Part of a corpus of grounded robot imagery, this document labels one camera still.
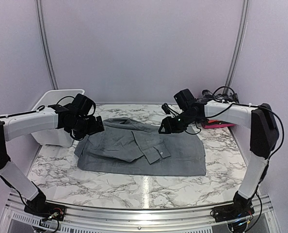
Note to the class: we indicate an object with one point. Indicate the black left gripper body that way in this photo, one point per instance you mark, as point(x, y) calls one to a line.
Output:
point(81, 127)

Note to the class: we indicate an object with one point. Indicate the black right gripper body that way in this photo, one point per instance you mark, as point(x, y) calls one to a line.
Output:
point(180, 124)

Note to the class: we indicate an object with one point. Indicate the grey button-up shirt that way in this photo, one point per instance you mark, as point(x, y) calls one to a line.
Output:
point(127, 146)

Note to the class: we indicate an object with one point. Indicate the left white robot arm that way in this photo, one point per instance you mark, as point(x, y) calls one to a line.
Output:
point(17, 145)

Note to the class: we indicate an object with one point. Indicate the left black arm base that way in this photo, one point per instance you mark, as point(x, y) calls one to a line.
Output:
point(40, 207)

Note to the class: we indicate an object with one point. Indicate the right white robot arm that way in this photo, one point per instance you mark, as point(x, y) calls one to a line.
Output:
point(260, 119)

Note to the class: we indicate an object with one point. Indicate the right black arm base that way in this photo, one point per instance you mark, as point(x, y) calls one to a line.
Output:
point(240, 207)

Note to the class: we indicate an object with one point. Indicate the white plastic laundry bin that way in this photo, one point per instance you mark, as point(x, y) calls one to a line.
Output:
point(56, 137)

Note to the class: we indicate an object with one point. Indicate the pink folded garment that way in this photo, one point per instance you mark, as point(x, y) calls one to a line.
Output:
point(221, 124)

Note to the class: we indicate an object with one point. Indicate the orange folded garment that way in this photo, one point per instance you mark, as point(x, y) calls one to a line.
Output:
point(213, 121)

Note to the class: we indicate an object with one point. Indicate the black white plaid shirt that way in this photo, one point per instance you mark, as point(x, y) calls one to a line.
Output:
point(230, 97)

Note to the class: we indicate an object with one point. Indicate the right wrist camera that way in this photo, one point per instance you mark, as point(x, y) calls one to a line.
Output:
point(184, 99)

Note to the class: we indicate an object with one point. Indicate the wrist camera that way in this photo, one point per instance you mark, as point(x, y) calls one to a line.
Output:
point(184, 99)
point(83, 105)

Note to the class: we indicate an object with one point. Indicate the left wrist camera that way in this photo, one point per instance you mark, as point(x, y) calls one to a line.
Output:
point(83, 105)

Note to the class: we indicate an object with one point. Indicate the left aluminium wall post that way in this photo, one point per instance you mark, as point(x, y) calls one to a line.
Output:
point(45, 46)

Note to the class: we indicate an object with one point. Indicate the aluminium wall post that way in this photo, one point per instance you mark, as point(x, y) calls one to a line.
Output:
point(45, 46)
point(239, 42)

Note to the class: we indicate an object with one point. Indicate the aluminium front frame rail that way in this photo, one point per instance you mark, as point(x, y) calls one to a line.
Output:
point(84, 219)

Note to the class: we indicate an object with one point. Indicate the right aluminium wall post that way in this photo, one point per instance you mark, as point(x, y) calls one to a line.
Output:
point(239, 42)

